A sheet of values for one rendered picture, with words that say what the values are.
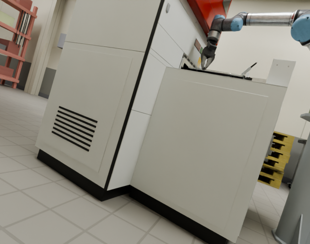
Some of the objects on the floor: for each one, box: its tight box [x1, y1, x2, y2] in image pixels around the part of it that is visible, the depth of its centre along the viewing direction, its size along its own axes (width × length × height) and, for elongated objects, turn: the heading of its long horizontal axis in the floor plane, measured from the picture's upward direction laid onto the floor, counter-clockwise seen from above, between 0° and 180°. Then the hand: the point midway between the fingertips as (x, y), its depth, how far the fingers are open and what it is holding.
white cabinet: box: [129, 67, 287, 244], centre depth 148 cm, size 64×96×82 cm, turn 68°
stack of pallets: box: [257, 131, 295, 189], centre depth 356 cm, size 115×79×82 cm
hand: (203, 68), depth 133 cm, fingers closed
